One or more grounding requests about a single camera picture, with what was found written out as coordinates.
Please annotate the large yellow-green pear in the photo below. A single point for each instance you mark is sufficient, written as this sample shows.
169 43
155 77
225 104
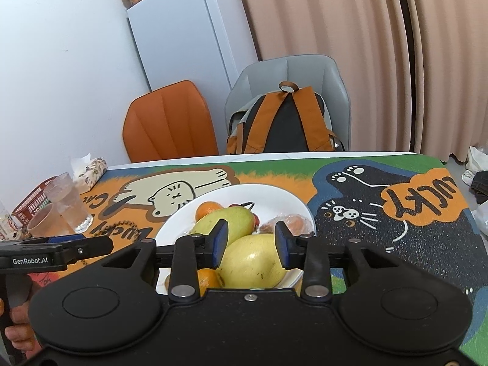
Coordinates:
251 259

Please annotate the white plastic bag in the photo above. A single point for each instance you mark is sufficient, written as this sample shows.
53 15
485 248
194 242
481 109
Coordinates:
476 160
482 219

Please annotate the orange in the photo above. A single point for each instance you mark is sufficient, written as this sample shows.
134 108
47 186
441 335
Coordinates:
207 210
209 278

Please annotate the dark cloth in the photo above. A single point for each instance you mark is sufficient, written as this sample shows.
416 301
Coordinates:
479 185

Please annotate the patterned tissue pack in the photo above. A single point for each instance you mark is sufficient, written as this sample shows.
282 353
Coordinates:
89 171

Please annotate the red plastic basket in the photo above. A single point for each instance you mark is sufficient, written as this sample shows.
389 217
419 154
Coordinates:
28 206

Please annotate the pink curtain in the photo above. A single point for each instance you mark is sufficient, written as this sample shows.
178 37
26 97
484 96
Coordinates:
324 15
450 45

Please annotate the white plate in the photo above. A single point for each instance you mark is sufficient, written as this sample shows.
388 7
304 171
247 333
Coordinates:
274 202

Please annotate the brown longan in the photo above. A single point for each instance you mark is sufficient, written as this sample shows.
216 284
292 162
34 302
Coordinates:
267 227

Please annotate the white fridge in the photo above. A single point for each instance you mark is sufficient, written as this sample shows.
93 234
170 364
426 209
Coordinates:
190 38

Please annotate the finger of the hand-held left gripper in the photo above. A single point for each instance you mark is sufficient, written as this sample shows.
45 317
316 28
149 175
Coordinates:
66 239
91 247

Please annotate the large pomelo segment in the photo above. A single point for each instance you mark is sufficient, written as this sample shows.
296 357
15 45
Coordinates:
299 224

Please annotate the orange chair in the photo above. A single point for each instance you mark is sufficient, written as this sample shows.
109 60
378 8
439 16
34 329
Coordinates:
167 122

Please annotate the short ribbed glass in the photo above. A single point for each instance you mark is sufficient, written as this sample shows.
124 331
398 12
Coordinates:
45 223

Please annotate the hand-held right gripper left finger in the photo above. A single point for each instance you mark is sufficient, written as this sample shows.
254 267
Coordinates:
221 242

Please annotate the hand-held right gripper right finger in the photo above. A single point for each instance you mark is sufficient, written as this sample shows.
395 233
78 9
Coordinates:
283 246

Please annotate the tall ribbed glass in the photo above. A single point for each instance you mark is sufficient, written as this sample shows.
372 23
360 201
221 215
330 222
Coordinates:
70 206

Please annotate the grey chair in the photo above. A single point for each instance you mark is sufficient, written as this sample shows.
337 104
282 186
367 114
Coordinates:
297 72

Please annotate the orange and grey backpack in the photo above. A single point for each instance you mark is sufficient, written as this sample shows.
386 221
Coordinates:
282 122

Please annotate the small yellow-green pear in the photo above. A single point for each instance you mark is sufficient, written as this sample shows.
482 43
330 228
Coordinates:
236 219

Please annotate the small red fruit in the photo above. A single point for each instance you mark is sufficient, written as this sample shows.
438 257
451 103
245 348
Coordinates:
256 220

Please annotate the person's left hand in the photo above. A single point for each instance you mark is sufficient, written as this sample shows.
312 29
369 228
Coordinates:
21 331

